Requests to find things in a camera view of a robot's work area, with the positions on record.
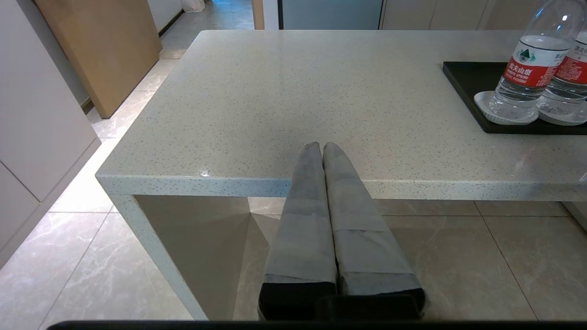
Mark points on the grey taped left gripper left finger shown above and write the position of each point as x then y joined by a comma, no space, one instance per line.
300,229

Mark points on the white plastic bag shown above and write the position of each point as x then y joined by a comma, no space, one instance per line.
192,5

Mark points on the tall grey refrigerator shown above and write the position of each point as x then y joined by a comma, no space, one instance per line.
330,13

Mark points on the beige kitchen base cabinets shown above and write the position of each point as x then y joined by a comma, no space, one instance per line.
458,13

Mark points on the clear water bottle red cap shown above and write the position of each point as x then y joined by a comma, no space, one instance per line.
573,78
527,68

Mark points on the white round coaster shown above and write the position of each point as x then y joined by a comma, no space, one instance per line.
566,120
484,103

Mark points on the black rectangular tray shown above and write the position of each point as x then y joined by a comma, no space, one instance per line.
472,82

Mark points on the white storage cabinet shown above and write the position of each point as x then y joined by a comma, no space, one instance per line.
36,114

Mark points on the light wooden door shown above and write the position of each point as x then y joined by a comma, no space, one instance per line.
105,50

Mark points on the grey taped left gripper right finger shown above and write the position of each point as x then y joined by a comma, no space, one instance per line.
362,238

